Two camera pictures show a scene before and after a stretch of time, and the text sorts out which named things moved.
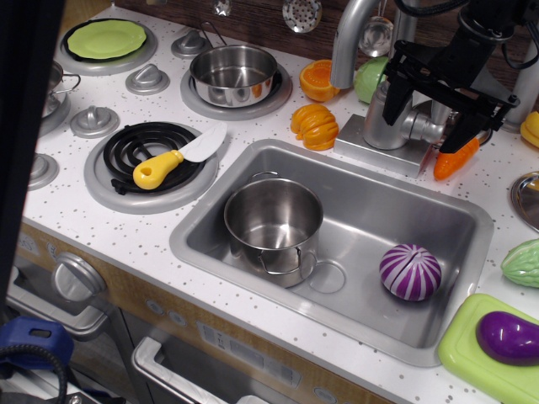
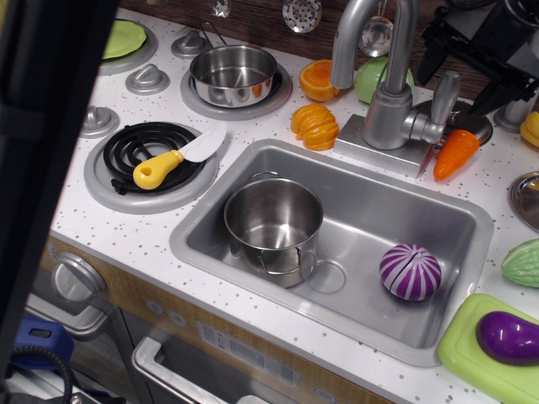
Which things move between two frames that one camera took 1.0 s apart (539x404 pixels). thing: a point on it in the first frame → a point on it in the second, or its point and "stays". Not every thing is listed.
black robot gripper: (450, 71) → (505, 45)
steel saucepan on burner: (232, 76) stays
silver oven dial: (76, 279) stays
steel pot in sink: (275, 221) stays
